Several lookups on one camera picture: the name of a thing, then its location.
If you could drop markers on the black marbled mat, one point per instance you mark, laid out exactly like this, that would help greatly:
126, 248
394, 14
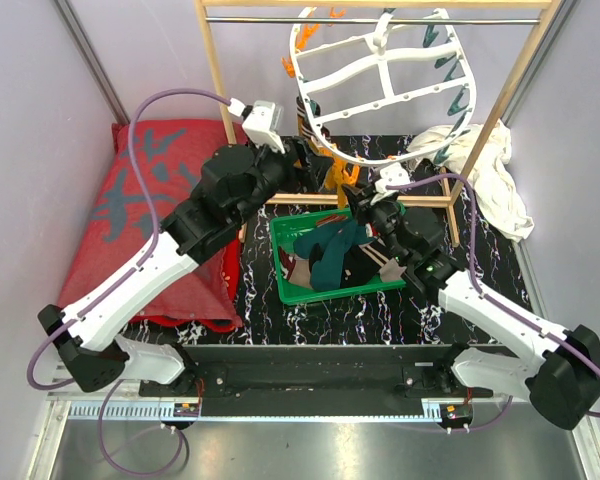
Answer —
385, 317

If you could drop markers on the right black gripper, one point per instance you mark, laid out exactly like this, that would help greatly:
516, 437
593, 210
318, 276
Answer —
358, 199

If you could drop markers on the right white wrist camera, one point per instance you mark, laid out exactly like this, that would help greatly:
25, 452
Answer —
388, 180

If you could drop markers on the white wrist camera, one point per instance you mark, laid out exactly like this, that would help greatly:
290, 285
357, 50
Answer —
260, 122
388, 180

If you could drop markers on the mustard striped sock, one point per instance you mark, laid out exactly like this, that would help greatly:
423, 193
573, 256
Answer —
303, 126
314, 110

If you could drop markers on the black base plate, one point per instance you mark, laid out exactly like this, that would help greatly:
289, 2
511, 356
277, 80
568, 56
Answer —
434, 356

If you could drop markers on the dark teal sock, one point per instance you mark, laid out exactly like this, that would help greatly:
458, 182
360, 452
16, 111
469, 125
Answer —
318, 255

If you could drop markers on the wooden clothes rack frame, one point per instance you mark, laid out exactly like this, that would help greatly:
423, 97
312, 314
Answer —
366, 85

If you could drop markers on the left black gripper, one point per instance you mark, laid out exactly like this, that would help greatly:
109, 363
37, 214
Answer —
319, 166

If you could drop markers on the white oval clip hanger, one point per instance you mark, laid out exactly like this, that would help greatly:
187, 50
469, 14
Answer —
440, 46

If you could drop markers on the white crumpled cloth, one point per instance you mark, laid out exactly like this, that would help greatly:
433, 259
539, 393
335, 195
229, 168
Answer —
494, 187

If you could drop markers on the aluminium rail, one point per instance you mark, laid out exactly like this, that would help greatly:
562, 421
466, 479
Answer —
310, 393

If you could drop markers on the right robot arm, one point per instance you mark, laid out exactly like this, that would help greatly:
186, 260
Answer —
555, 369

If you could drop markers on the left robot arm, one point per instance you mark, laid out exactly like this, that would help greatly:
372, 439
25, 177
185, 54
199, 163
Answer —
234, 183

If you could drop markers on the black striped sock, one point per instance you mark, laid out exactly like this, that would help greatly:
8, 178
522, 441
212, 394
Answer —
362, 263

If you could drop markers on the green plastic basket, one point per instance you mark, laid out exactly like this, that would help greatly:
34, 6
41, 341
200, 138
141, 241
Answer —
283, 231

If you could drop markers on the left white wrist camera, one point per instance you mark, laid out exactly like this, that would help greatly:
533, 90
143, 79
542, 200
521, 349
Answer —
260, 122

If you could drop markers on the brown orange striped sock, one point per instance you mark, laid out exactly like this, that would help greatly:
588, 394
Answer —
332, 220

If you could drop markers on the metal hanging rod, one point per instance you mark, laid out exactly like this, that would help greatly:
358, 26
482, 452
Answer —
369, 21

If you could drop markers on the grey black sock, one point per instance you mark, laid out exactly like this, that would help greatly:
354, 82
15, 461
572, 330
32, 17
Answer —
391, 272

